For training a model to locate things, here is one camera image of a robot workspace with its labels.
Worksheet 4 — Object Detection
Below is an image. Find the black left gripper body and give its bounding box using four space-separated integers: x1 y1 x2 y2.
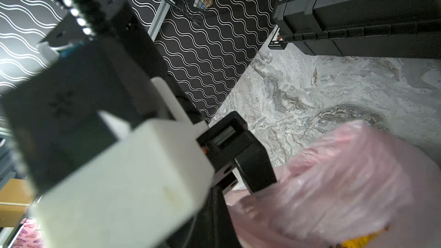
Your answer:
197 111 277 194

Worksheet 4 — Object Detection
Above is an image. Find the pink plastic bag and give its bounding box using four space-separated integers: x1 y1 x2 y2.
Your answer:
226 121 441 248

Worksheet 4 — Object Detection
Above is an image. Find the yellow pineapple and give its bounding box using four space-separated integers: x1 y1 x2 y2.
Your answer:
334 226 389 248

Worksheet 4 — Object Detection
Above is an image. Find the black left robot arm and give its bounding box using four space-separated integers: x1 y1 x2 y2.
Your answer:
1 0 204 194

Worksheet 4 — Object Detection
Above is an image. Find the black toolbox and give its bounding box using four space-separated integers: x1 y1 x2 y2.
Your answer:
273 0 441 59

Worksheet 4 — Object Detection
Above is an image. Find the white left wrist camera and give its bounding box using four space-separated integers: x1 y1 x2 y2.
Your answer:
32 77 215 248

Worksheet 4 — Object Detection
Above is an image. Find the aluminium frame post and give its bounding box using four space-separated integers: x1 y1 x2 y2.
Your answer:
147 0 185 40

